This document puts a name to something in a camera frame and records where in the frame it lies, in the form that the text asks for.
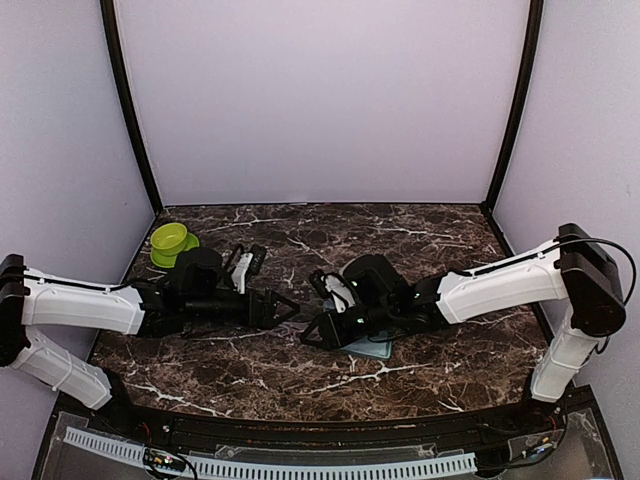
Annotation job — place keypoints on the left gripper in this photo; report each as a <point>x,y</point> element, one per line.
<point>264,318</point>

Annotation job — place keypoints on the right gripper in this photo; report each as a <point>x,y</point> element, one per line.
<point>329,329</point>

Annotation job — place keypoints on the brown sunglasses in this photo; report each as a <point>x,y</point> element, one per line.
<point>291,328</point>

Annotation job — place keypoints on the dark grey glasses case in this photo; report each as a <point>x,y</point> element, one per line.
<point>378,347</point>

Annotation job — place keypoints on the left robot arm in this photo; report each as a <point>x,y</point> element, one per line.
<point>201,286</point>

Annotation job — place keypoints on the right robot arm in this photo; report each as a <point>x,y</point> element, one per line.
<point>368,295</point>

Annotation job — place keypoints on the green bowl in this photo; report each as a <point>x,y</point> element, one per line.
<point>168,241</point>

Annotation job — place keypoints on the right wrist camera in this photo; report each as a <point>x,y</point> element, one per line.
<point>335,291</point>

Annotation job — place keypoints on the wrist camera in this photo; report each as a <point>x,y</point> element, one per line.
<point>242,265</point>
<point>335,291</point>

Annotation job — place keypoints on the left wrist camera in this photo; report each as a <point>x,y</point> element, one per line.
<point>242,265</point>

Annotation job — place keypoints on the black front rail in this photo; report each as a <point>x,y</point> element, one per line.
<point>482,429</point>

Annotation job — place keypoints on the white cable duct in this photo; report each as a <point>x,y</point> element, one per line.
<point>266,465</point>

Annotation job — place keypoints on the left black frame post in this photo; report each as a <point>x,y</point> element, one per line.
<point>118,67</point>

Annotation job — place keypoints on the black frame post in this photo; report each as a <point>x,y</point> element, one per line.
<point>118,67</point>
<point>521,90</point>

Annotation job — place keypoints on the right black frame post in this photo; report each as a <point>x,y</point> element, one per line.
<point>521,90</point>

